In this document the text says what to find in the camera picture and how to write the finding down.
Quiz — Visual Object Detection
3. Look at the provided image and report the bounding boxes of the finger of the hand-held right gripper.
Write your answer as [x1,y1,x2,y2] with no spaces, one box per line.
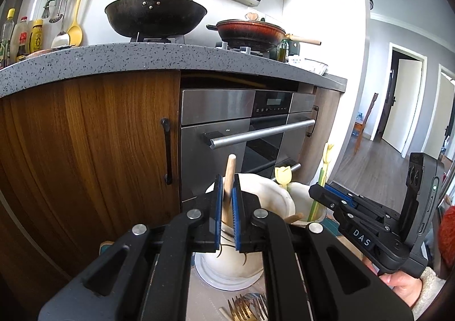
[309,183,357,223]
[325,182,403,233]

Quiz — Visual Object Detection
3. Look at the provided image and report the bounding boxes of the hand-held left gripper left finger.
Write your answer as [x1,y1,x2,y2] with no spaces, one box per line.
[38,174,224,321]

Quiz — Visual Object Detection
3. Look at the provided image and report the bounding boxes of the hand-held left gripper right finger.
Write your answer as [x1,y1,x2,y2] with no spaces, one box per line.
[231,179,415,321]

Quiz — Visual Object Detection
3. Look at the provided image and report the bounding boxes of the white cup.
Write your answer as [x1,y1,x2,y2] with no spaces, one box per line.
[287,182,328,226]

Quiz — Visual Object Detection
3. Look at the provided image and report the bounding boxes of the white ceramic utensil jar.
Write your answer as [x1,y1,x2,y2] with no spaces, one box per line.
[204,173,296,281]

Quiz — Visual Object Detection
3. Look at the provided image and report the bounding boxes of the wooden utensil with round handle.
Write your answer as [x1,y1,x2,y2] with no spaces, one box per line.
[221,155,237,226]

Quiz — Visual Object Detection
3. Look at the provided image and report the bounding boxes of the person's right hand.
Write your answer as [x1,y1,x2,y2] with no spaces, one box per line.
[363,258,423,308]

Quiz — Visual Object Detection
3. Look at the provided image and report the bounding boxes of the teal patterned mat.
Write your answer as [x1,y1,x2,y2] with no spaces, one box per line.
[325,219,342,237]

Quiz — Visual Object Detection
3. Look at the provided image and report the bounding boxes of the green-stem tulip-top utensil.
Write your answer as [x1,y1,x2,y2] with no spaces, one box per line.
[307,143,335,221]

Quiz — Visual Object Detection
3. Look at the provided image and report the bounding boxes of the red garment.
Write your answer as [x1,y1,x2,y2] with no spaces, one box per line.
[437,205,455,279]

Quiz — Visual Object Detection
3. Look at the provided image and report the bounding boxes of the yellow tulip-top utensil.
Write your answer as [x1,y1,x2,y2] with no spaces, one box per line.
[275,165,292,187]

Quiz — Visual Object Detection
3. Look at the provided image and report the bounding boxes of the white plate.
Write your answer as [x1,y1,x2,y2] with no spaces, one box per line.
[195,253,265,291]

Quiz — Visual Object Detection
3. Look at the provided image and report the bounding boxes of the silver spoon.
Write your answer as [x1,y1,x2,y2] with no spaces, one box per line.
[243,293,266,308]

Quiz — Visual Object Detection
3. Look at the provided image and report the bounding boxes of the wooden chair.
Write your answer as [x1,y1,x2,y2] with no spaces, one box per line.
[353,92,379,155]

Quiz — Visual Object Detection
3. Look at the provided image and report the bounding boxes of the gold fork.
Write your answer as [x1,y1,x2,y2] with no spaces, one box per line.
[249,294,269,321]
[227,297,251,321]

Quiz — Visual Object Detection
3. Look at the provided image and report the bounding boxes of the white door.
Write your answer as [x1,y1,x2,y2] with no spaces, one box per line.
[382,58,424,155]

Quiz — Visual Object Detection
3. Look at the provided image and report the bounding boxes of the dark door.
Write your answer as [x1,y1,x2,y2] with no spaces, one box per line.
[378,53,402,141]

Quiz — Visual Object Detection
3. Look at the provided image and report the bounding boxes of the stainless steel oven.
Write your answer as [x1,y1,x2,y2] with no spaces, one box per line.
[180,89,317,202]

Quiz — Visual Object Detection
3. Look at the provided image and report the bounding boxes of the white bowl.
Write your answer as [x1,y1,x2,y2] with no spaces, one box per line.
[303,59,328,76]

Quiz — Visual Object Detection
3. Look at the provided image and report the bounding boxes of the wooden cabinet door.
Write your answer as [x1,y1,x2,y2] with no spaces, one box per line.
[0,70,183,273]

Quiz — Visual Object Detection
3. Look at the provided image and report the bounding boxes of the gas stove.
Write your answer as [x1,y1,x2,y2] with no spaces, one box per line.
[130,34,271,57]

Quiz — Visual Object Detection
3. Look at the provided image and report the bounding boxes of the yellow hanging spoon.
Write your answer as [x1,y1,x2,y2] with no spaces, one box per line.
[67,0,90,46]

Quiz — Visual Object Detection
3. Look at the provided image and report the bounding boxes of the hanging metal spatula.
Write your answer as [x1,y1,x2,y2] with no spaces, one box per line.
[51,0,74,49]

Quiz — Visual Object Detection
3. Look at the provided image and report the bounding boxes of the dark soy sauce bottle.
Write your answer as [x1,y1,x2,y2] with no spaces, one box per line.
[16,32,30,63]

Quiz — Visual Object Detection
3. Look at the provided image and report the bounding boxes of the large bottle with red cap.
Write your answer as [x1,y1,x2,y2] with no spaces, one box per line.
[10,16,31,63]

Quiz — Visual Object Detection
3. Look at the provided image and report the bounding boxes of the clear bottle with yellow cap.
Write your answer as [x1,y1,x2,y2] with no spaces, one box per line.
[0,8,17,68]

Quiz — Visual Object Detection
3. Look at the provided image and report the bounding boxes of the black cabinet handle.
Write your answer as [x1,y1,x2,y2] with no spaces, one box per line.
[161,118,174,186]

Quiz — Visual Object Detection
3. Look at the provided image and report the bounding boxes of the red pan with wooden handle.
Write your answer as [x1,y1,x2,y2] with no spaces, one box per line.
[206,12,322,53]

